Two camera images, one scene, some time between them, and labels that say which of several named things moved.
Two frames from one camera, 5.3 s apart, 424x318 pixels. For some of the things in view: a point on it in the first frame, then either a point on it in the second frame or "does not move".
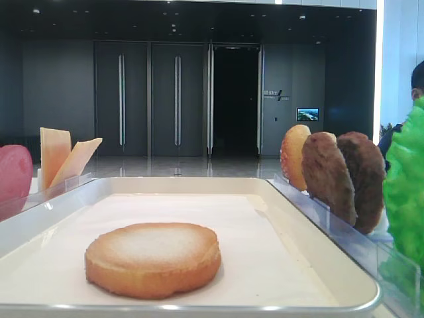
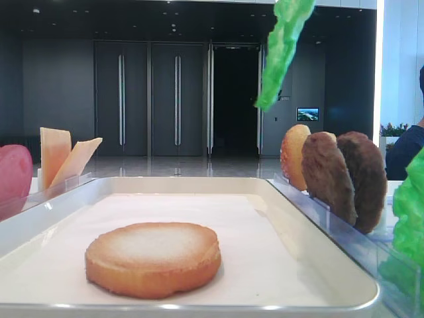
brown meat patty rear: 367,163 does not move
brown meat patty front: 327,176 does not move
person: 417,91 to 403,148
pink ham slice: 16,176 does not move
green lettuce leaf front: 404,185 to 291,16
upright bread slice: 291,155 does not move
